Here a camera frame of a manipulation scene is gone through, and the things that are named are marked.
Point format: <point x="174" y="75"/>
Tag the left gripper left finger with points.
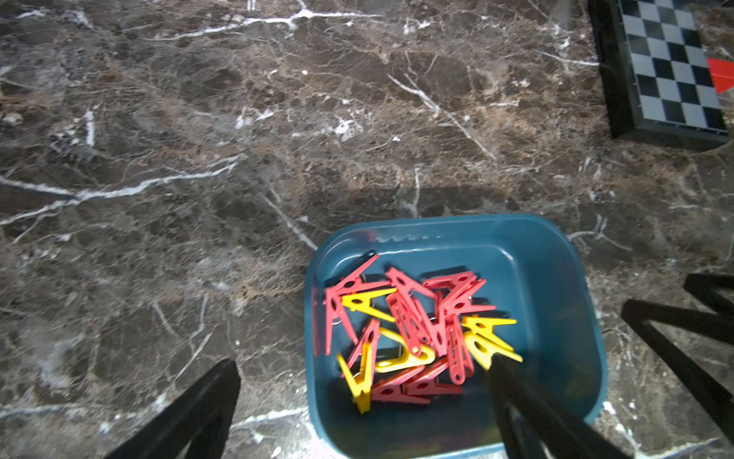
<point x="198" y="422"/>

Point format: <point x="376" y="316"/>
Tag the small red block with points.
<point x="722" y="74"/>

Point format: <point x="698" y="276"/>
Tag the red clothespin in box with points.
<point x="351" y="284"/>

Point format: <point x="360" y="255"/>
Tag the black white checkerboard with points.
<point x="656" y="79"/>

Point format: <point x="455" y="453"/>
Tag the yellow clothespin in box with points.
<point x="360" y="385"/>

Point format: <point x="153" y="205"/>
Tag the yellow clothespin right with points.
<point x="483" y="344"/>

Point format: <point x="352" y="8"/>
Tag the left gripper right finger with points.
<point x="533" y="424"/>

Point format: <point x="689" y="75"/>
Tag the teal plastic storage box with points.
<point x="429" y="396"/>

